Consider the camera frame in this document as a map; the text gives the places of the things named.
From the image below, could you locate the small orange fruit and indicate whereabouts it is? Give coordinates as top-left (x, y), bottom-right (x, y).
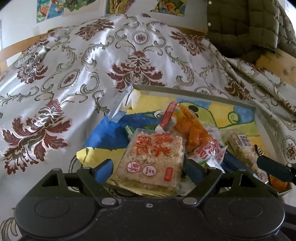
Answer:
top-left (269, 175), bottom-right (289, 193)

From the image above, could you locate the dark blue stick packet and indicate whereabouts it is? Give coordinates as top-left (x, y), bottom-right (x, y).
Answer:
top-left (221, 151), bottom-right (254, 174)

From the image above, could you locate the orange snack clear bag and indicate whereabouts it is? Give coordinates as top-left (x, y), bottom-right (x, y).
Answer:
top-left (155, 101), bottom-right (227, 169)

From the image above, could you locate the nut bar clear packet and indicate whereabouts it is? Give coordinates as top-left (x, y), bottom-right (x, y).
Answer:
top-left (225, 131), bottom-right (268, 183)

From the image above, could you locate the rice cracker square packet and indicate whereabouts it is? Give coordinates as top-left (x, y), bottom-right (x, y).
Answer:
top-left (115, 128), bottom-right (185, 196)

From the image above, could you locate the green white stick packet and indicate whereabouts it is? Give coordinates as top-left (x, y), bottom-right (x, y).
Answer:
top-left (125, 126), bottom-right (135, 140)

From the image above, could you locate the gold brown candy wrapper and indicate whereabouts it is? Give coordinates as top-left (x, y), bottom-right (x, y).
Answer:
top-left (254, 145), bottom-right (266, 159)

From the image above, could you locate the white green snack pouch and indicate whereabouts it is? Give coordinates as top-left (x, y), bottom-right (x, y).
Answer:
top-left (205, 126), bottom-right (224, 146)

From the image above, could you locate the grey tray with painted liner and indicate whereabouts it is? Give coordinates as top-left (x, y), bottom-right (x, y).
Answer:
top-left (76, 84), bottom-right (293, 197)

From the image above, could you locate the floral satin bedspread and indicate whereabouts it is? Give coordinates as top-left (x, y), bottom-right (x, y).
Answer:
top-left (1, 15), bottom-right (295, 240)

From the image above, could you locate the olive quilted down jacket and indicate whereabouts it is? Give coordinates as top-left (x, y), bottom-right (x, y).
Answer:
top-left (207, 0), bottom-right (295, 63)

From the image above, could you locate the blond boy poster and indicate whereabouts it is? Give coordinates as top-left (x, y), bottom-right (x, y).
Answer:
top-left (63, 0), bottom-right (101, 16)

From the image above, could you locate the anime girl poster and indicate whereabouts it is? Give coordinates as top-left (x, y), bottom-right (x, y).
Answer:
top-left (36, 0), bottom-right (65, 23)

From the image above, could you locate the wooden bed frame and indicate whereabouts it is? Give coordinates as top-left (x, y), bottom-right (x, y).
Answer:
top-left (1, 28), bottom-right (295, 87)

